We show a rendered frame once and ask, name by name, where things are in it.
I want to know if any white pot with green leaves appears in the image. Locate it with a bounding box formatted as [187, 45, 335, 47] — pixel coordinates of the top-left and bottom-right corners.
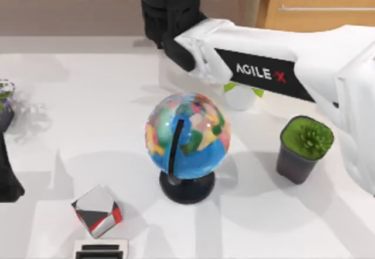
[223, 82, 264, 112]

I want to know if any colourful globe on black stand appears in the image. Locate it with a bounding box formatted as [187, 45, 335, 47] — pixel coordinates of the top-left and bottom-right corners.
[144, 91, 232, 206]

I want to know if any purple flower plant in pot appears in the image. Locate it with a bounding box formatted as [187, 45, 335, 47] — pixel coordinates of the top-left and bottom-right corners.
[0, 78, 17, 135]

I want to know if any green succulent in grey pot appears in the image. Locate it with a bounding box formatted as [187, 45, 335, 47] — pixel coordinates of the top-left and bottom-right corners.
[276, 115, 335, 185]

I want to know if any red white black cube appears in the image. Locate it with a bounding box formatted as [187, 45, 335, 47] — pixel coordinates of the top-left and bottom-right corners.
[71, 184, 124, 240]

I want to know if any white block with black slots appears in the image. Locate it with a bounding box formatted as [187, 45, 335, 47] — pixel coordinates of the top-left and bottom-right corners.
[73, 238, 130, 259]

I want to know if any long metal handle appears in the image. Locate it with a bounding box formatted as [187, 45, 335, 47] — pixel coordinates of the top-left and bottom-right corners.
[277, 3, 375, 12]

